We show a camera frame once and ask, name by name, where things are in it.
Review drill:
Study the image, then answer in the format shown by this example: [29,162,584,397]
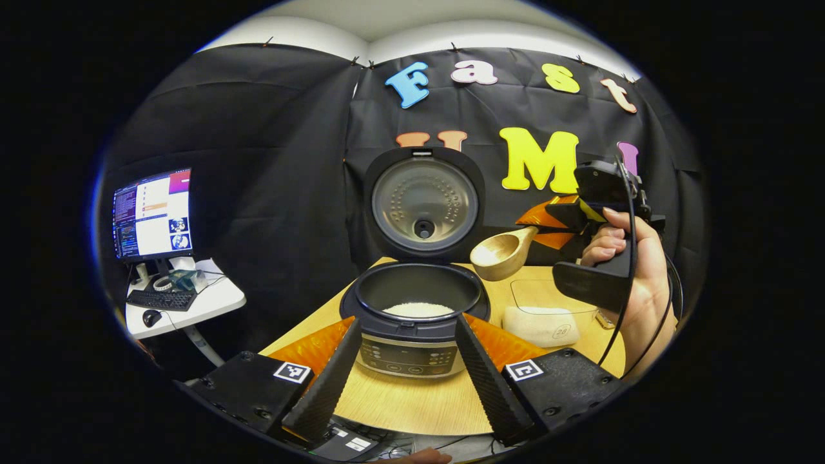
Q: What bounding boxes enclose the white rice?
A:
[383,302,456,318]

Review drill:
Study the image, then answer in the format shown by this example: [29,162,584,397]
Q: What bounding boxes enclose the black keyboard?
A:
[127,289,197,312]

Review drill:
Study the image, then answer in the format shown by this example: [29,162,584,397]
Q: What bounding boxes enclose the white rice box clear lid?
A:
[503,278,619,349]

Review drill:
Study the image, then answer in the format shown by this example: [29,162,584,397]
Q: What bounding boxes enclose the white side table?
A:
[126,258,247,368]

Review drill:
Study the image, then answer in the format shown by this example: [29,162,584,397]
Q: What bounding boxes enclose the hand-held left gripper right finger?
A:
[454,314,625,447]

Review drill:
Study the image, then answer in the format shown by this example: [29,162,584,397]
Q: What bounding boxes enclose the computer monitor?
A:
[113,169,194,291]

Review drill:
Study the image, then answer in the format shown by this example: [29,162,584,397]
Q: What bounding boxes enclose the grey silver rice cooker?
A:
[340,146,492,379]

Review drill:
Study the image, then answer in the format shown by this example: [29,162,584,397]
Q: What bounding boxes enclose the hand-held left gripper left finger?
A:
[187,316,363,445]

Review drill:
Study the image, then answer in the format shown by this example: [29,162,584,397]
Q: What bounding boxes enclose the black box white labels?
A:
[311,422,382,462]

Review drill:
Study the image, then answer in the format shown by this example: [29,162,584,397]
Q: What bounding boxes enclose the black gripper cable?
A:
[620,255,685,380]
[598,153,640,367]

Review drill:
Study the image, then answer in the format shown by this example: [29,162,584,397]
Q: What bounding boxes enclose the wooden spoon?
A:
[469,226,539,282]

